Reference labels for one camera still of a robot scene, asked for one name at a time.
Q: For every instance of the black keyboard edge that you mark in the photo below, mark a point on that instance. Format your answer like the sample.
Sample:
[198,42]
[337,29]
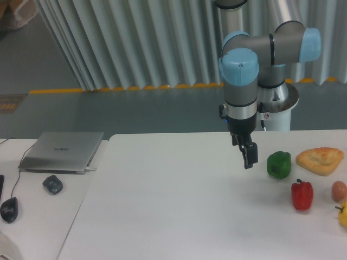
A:
[1,185]

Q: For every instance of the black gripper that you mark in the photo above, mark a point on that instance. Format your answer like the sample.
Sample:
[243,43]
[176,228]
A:
[242,121]

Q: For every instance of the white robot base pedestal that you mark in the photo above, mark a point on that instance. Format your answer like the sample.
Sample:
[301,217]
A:
[275,107]

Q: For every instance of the yellow bell pepper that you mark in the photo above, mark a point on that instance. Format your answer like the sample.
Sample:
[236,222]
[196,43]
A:
[342,215]

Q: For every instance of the flat bread loaf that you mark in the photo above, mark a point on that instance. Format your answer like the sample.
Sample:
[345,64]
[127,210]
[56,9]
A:
[322,160]

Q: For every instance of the silver closed laptop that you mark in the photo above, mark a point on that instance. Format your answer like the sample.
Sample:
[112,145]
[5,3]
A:
[62,152]

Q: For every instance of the black computer mouse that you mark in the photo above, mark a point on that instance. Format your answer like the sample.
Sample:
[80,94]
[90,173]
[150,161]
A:
[9,210]

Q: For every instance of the black earbuds case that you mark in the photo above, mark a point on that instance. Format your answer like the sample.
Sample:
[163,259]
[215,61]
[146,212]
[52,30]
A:
[53,184]

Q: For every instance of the red bell pepper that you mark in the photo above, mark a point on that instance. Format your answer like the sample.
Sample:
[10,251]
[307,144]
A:
[302,195]

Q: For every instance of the brown egg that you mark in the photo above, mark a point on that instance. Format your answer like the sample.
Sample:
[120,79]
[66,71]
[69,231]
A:
[338,191]

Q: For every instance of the white usb plug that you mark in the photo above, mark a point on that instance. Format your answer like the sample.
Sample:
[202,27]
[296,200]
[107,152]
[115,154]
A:
[88,169]

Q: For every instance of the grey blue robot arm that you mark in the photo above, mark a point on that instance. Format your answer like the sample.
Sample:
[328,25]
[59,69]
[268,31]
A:
[253,68]

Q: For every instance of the green bell pepper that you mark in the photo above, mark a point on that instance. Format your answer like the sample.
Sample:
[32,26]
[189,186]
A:
[279,164]

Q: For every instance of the grey folding screen partition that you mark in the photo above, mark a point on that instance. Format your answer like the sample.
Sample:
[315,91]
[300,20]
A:
[123,44]

